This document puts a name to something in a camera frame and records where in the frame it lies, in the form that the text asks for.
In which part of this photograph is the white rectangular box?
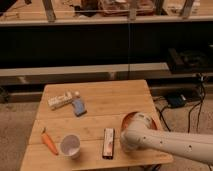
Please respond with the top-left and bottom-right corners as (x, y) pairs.
(48, 92), (73, 110)

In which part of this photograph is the black cable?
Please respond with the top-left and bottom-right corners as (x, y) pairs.
(153, 74), (208, 134)

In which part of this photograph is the white paper cup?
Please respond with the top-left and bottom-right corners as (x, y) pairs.
(60, 134), (80, 159)

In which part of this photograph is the orange toy carrot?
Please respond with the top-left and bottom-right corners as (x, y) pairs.
(41, 129), (59, 155)

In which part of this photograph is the black equipment on shelf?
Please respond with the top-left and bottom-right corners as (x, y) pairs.
(167, 47), (213, 74)

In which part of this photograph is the black whiteboard eraser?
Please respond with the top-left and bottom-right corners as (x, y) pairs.
(102, 128), (115, 159)

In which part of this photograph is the wooden table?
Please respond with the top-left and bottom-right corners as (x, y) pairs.
(21, 80), (173, 171)

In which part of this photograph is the black power adapter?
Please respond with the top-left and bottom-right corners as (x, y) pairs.
(166, 95), (186, 108)

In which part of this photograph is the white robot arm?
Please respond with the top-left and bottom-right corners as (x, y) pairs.
(120, 112), (213, 166)

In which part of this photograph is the blue sponge block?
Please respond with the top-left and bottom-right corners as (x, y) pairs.
(72, 98), (87, 117)

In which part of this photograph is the orange bowl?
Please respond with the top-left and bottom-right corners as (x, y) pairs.
(121, 111), (157, 131)

